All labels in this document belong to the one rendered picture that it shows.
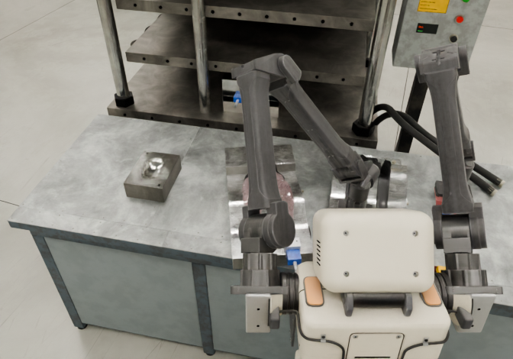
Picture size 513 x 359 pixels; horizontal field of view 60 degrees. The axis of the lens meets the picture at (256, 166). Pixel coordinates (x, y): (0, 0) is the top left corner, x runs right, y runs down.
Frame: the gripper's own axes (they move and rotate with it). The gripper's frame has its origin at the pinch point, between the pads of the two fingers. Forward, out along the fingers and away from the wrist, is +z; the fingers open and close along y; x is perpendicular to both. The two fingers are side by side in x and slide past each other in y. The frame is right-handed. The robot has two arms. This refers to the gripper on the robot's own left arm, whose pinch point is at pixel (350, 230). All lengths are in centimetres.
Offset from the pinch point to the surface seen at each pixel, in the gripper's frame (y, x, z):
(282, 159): 26.7, -32.2, 0.9
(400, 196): -16.7, -22.2, 2.3
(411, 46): -18, -85, -26
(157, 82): 104, -98, 12
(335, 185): 5.9, -22.9, 2.0
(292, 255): 16.6, 8.9, 5.9
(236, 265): 33.8, 12.5, 10.9
